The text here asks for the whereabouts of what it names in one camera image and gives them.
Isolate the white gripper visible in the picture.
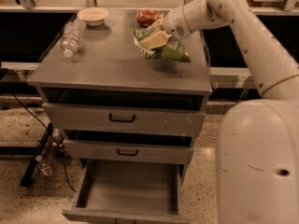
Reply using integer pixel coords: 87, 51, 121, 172
139, 7, 191, 49

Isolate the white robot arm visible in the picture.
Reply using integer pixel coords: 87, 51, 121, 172
152, 0, 299, 224

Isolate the red soda can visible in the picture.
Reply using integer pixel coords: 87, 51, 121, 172
136, 10, 164, 27

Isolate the clear plastic water bottle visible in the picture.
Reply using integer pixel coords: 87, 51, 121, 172
61, 20, 85, 58

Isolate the plastic bottle on floor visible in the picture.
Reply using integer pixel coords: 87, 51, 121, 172
36, 142, 54, 176

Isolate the white bowl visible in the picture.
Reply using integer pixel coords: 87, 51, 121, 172
77, 7, 109, 27

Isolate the grey drawer cabinet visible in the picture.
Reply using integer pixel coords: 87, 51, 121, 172
29, 10, 211, 173

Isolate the grey open bottom drawer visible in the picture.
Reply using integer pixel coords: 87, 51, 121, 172
62, 160, 189, 224

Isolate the grey middle drawer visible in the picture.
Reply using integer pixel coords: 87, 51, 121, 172
64, 139, 193, 165

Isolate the grey top drawer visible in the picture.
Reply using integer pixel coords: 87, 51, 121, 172
43, 103, 205, 136

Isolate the black cable on floor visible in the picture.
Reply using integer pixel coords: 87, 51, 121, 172
10, 92, 77, 193

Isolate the green jalapeno chip bag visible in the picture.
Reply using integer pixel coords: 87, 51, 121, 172
132, 29, 191, 63

